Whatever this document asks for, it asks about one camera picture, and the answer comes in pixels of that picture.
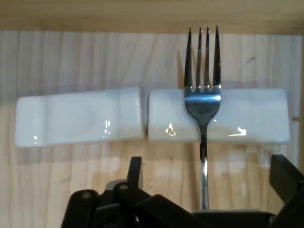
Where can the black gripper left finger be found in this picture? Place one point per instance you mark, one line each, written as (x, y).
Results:
(133, 209)

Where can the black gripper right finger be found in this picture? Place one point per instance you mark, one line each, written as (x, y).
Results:
(292, 190)

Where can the white ceramic cutlery rest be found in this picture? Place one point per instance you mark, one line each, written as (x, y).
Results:
(71, 118)
(249, 114)

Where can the silver metal fork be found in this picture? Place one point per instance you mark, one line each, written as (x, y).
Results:
(202, 104)

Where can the light wooden drawer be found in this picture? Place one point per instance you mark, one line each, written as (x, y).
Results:
(71, 59)

